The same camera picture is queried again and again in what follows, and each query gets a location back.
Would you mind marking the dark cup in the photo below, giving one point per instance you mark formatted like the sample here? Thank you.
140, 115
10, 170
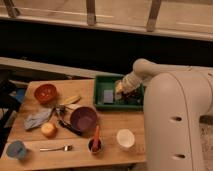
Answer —
90, 145

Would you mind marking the white cup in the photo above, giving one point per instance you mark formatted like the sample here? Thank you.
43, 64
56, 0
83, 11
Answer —
125, 138

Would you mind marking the green plastic tray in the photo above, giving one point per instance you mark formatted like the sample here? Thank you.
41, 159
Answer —
107, 82

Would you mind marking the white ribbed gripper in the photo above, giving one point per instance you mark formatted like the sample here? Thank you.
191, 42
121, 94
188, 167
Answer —
129, 83

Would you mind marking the yellow apple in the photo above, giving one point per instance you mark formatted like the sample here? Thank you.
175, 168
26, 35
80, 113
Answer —
48, 129

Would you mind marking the red bowl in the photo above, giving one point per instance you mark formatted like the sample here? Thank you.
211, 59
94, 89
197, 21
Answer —
45, 93

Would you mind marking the blue cup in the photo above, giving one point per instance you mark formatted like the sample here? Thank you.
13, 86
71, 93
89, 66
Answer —
16, 149

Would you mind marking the banana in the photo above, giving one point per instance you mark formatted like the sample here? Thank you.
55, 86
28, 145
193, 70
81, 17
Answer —
71, 100

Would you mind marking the black handled tool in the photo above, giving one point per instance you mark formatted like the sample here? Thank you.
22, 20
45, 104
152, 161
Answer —
60, 113

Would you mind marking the grey cloth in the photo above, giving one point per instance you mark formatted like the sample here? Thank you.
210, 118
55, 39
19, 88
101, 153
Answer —
36, 120

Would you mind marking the purple bowl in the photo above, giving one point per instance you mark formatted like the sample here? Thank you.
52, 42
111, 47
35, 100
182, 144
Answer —
83, 119

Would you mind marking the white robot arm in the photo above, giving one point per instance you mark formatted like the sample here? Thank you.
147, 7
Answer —
175, 98

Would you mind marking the metal fork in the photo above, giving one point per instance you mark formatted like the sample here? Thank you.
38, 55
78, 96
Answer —
64, 148

